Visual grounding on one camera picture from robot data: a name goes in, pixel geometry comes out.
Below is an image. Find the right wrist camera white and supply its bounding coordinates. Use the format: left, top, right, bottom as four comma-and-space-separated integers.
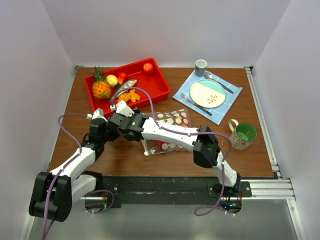
115, 100, 135, 118

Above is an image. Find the red orange toy apple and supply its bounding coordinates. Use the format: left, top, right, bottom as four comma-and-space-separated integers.
143, 63, 154, 75

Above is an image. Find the steel fork black handle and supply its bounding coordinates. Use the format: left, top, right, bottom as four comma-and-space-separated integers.
180, 93, 212, 116

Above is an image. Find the dark red toy apple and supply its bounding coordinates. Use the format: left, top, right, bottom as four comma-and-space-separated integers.
153, 140, 165, 149

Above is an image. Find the red plastic tray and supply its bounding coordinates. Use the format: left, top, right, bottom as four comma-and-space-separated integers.
84, 57, 171, 118

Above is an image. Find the cream and teal plate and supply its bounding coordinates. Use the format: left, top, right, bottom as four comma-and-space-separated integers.
189, 79, 226, 108

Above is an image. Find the green floral mug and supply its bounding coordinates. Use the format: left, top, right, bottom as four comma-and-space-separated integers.
228, 119, 258, 150

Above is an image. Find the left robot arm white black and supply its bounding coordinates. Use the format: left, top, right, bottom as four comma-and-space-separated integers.
28, 118, 109, 222

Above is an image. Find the steel spoon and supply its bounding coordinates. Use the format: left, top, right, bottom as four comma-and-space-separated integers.
204, 71, 234, 95

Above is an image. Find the orange toy ginger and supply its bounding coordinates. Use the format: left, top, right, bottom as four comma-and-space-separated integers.
118, 89, 141, 103

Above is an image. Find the grey toy fish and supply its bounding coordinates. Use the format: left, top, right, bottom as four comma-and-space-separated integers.
108, 79, 137, 103

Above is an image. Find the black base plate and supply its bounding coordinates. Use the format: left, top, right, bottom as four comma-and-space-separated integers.
84, 176, 252, 213

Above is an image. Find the yellow toy lemon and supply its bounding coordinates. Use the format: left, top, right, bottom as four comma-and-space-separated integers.
105, 74, 119, 88

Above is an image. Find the toy pineapple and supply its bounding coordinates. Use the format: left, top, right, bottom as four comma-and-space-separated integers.
91, 66, 112, 100

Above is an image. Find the small grey blue cup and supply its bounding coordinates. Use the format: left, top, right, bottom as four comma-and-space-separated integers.
194, 59, 208, 77

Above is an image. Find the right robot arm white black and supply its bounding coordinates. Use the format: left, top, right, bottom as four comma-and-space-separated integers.
107, 111, 241, 197

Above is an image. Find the clear polka dot zip bag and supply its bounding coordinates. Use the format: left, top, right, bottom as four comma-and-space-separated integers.
141, 108, 192, 156

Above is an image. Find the red lychee bunch toy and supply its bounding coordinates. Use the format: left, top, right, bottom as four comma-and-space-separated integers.
173, 112, 189, 127

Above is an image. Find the blue checked cloth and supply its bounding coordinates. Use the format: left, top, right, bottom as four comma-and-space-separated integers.
173, 72, 243, 125

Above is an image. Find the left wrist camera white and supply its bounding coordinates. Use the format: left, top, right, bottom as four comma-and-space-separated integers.
91, 108, 108, 123

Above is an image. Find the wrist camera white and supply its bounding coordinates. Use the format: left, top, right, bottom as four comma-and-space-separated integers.
115, 100, 135, 118
91, 108, 108, 123

